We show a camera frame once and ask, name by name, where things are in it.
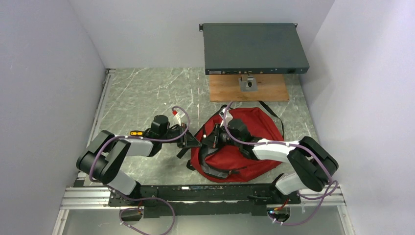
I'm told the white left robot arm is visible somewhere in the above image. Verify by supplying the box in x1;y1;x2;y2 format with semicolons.
76;115;202;206

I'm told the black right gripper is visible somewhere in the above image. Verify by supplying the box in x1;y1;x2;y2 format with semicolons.
202;123;241;148

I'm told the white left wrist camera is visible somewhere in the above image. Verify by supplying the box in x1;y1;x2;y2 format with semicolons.
172;110;185;125

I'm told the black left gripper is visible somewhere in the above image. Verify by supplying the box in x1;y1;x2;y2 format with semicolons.
160;123;202;148

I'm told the wooden board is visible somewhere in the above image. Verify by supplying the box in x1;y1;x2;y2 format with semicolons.
208;74;289;102

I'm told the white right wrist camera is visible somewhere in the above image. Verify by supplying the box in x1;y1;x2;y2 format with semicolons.
219;108;233;125

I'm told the yellow handled screwdriver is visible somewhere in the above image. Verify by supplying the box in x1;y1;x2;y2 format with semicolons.
130;130;145;137

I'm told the aluminium rail frame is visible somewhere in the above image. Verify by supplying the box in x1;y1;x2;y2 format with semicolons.
63;68;354;235

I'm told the grey metal camera mount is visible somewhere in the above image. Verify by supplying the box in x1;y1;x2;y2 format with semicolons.
238;74;258;92

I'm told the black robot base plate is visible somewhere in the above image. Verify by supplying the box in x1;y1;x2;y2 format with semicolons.
109;184;300;218

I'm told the dark rack-mount network switch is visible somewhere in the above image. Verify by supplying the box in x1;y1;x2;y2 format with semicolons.
199;23;310;75

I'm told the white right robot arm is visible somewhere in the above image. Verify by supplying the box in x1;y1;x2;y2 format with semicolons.
201;119;339;203

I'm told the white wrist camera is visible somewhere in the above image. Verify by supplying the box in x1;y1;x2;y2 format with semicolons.
172;110;185;125
219;108;233;125

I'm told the red fabric backpack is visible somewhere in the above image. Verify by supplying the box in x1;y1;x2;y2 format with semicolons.
186;101;284;183

